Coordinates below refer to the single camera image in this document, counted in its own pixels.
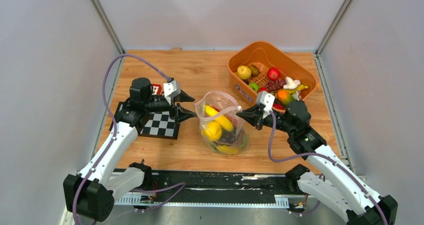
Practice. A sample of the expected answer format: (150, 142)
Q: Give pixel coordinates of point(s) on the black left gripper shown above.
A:
(183, 114)

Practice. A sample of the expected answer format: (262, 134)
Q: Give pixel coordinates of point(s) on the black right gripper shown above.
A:
(252, 116)

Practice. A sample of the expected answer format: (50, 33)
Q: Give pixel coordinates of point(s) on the yellow toy banana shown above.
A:
(223, 121)

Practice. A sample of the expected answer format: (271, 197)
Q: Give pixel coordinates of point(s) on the clear zip top bag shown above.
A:
(225, 104)

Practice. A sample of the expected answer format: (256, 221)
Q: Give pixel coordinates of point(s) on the dark toy grapes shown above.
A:
(228, 137)

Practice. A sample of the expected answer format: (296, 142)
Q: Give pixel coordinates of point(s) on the yellow toy bell pepper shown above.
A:
(212, 131)

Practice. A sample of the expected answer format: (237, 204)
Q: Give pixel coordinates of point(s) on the orange plastic basket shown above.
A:
(265, 56)

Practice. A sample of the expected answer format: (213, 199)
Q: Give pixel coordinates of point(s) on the green toy lettuce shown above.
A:
(241, 144)

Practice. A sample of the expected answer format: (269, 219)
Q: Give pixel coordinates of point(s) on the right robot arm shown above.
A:
(340, 189)

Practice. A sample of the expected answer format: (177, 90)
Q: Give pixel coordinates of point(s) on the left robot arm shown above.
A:
(92, 192)

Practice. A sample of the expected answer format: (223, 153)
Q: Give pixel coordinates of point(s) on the black white checkerboard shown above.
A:
(161, 126)

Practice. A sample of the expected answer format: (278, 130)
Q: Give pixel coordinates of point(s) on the red toy window block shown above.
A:
(157, 89)

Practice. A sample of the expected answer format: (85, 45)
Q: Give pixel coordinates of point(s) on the red toy grapes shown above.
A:
(275, 85)

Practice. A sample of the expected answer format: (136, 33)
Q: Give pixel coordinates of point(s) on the toy mango green orange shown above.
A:
(284, 97)

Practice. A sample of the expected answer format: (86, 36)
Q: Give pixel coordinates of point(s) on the brown toy potato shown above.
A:
(254, 70)

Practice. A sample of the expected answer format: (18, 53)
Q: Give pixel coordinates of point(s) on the red toy apple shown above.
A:
(273, 74)

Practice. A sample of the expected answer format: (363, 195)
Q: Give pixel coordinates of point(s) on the white toy garlic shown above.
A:
(291, 84)

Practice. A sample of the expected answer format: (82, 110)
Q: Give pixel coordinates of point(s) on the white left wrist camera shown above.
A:
(171, 89)

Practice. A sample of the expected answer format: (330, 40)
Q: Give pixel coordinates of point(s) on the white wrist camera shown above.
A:
(171, 89)
(265, 101)

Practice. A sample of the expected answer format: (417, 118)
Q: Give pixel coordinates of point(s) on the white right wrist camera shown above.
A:
(265, 101)

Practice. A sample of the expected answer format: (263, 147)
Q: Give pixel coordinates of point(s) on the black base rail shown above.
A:
(221, 188)

